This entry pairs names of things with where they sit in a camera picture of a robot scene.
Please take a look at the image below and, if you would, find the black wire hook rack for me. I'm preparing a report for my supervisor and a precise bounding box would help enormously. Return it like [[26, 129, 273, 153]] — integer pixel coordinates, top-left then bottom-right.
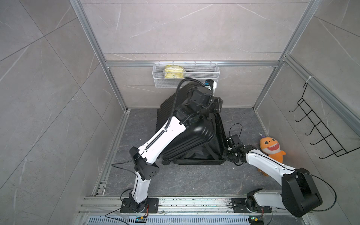
[[289, 83, 360, 159]]

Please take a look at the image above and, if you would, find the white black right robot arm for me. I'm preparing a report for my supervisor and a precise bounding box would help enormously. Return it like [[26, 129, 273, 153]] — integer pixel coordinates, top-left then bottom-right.
[[227, 135, 323, 218]]

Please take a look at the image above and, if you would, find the orange shark plush toy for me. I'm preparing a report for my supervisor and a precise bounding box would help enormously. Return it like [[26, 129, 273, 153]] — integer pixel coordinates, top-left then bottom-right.
[[260, 136, 286, 163]]

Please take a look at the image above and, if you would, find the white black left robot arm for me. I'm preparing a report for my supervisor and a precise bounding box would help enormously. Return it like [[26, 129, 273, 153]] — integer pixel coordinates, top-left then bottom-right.
[[126, 78, 223, 212]]

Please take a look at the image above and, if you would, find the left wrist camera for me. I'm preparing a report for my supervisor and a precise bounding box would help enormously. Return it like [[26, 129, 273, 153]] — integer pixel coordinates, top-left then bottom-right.
[[204, 79, 217, 95]]

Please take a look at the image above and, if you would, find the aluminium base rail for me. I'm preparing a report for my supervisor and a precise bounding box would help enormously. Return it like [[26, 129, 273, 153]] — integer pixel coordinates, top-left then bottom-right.
[[74, 196, 318, 225]]

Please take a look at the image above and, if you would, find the black hard-shell suitcase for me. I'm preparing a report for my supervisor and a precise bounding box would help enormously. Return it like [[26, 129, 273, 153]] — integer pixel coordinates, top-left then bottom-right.
[[156, 82, 228, 166]]

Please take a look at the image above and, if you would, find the white wire mesh basket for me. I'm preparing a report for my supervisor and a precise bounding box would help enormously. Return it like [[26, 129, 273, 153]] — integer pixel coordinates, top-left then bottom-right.
[[152, 62, 220, 89]]

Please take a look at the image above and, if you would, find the yellow packet in basket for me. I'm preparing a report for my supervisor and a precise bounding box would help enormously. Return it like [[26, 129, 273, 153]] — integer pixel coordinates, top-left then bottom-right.
[[164, 65, 185, 79]]

